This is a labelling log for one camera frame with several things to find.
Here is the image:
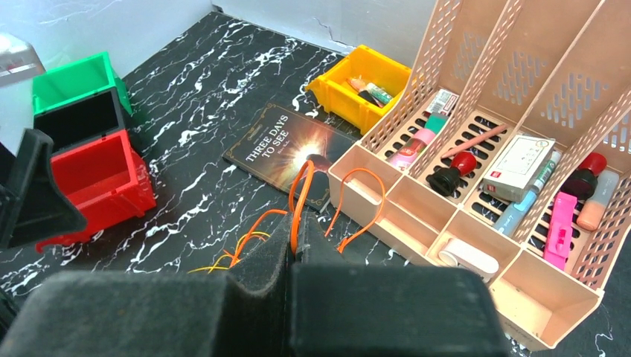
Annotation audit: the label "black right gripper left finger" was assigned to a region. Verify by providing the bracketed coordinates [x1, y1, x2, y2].
[1, 217, 291, 356]

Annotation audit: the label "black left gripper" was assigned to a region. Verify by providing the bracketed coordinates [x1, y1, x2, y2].
[1, 129, 87, 249]

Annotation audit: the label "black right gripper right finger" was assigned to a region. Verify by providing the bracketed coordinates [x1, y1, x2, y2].
[288, 213, 508, 356]

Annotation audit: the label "orange cable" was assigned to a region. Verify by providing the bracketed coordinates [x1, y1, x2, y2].
[224, 160, 387, 269]

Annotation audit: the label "red plastic bin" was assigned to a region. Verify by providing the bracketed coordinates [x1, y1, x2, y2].
[35, 129, 156, 253]

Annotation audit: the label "black plastic bin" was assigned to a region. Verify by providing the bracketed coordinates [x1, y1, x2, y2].
[34, 88, 131, 155]

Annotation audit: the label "green plastic bin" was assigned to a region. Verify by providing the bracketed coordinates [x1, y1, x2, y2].
[32, 51, 132, 115]

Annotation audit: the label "pink glue stick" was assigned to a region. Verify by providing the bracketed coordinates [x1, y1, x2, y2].
[386, 112, 448, 170]

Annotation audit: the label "dark book Three Days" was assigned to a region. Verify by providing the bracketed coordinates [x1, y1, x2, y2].
[222, 103, 355, 213]

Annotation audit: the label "red black stamp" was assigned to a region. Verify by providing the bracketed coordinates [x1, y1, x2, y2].
[560, 152, 607, 200]
[426, 152, 477, 196]

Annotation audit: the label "light blue marker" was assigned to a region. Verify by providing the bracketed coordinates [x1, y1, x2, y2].
[493, 150, 562, 237]

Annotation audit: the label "green white glue stick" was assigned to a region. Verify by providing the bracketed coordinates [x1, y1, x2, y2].
[347, 77, 393, 108]

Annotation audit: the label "yellow plastic bin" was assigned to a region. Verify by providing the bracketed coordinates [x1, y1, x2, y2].
[306, 45, 411, 135]

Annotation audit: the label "white grey card box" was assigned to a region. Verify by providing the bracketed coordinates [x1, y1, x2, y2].
[481, 135, 556, 202]

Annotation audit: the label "pink plastic file organizer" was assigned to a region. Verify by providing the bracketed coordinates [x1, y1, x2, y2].
[328, 1, 630, 351]

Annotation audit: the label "small white eraser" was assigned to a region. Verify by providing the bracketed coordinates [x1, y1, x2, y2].
[424, 89, 460, 117]

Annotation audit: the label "pink pencil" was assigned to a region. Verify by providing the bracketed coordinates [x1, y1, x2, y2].
[441, 124, 507, 158]

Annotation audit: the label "orange highlighter marker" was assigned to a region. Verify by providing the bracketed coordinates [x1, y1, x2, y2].
[577, 170, 620, 231]

